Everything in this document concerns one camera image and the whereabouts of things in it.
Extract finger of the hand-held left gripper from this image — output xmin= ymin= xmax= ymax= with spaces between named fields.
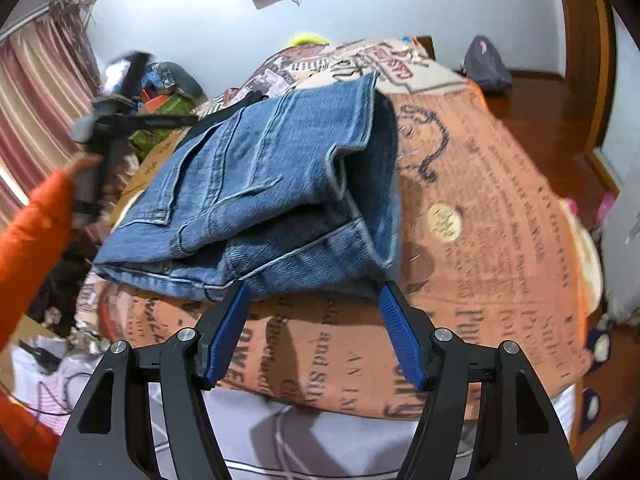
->
xmin=120 ymin=113 xmax=199 ymax=132

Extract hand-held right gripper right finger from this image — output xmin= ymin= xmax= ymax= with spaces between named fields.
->
xmin=377 ymin=280 xmax=578 ymax=480

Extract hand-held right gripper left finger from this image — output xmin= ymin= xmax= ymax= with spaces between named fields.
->
xmin=47 ymin=282 xmax=252 ymax=480

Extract blue denim pants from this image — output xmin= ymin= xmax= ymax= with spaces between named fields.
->
xmin=92 ymin=71 xmax=403 ymax=303

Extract person's left forearm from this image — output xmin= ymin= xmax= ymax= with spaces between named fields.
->
xmin=0 ymin=167 xmax=83 ymax=351

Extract black folded pants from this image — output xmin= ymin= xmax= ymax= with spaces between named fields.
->
xmin=175 ymin=90 xmax=268 ymax=153

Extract person's left hand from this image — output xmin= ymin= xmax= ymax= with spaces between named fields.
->
xmin=65 ymin=153 xmax=103 ymax=186

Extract green storage bag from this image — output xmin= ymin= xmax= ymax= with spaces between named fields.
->
xmin=127 ymin=92 xmax=198 ymax=156

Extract bamboo lap desk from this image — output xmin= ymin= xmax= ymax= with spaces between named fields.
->
xmin=117 ymin=137 xmax=183 ymax=211

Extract pile of clothes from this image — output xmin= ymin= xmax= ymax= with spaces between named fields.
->
xmin=102 ymin=57 xmax=206 ymax=106

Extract striped pink curtain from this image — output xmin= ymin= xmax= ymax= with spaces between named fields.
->
xmin=0 ymin=0 xmax=108 ymax=221

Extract printed blanket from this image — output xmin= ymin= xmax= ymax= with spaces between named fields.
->
xmin=75 ymin=35 xmax=591 ymax=421

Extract yellow foam tube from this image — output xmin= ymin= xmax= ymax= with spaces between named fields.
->
xmin=290 ymin=31 xmax=331 ymax=47

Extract floor clutter pile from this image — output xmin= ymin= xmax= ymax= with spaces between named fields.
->
xmin=0 ymin=240 xmax=116 ymax=421

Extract navy spotted cloth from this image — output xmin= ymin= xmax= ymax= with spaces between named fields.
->
xmin=580 ymin=320 xmax=632 ymax=431

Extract cream plush cushion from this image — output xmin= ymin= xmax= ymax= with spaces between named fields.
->
xmin=560 ymin=197 xmax=606 ymax=311

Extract person's orange jacket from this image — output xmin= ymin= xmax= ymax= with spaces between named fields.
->
xmin=0 ymin=390 xmax=61 ymax=466

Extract white cabinet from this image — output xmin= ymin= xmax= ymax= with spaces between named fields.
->
xmin=600 ymin=180 xmax=640 ymax=323

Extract pink object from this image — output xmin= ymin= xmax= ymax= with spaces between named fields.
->
xmin=596 ymin=192 xmax=617 ymax=226

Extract grey bag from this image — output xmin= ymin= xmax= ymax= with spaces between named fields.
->
xmin=462 ymin=35 xmax=513 ymax=93

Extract wooden door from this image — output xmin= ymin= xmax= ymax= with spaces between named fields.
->
xmin=552 ymin=0 xmax=631 ymax=196

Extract white curtain rail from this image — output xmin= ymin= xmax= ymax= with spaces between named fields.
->
xmin=0 ymin=0 xmax=76 ymax=41

